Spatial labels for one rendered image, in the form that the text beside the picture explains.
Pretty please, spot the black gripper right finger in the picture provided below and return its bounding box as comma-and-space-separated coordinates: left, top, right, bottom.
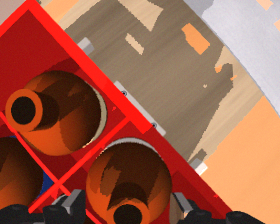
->
169, 192, 266, 224

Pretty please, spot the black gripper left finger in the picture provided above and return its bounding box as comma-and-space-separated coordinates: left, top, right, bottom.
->
0, 189, 86, 224

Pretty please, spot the red bottle crate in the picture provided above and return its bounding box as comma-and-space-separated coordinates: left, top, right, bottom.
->
0, 0, 232, 224

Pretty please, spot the brown bottle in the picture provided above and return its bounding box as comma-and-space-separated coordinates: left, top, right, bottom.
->
51, 193, 96, 224
86, 137, 172, 224

